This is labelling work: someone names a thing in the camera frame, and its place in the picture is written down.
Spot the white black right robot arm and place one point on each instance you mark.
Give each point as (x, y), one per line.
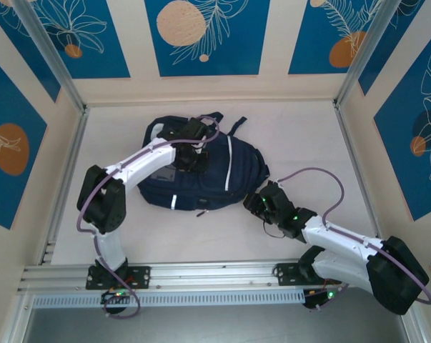
(344, 241)

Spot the aluminium frame post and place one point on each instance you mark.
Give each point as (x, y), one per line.
(361, 53)
(54, 60)
(16, 318)
(415, 328)

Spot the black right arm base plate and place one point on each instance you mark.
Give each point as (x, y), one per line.
(286, 273)

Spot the aluminium lower frame post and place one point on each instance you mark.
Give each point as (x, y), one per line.
(16, 318)
(415, 328)

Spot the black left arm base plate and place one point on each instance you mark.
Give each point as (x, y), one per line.
(140, 277)

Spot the aluminium table side rail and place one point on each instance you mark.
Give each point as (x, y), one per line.
(358, 171)
(68, 171)

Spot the aluminium mounting rail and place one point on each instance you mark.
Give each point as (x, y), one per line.
(215, 275)

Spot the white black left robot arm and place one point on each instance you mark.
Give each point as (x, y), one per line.
(143, 157)

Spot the navy blue backpack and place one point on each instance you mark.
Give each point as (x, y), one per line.
(215, 178)

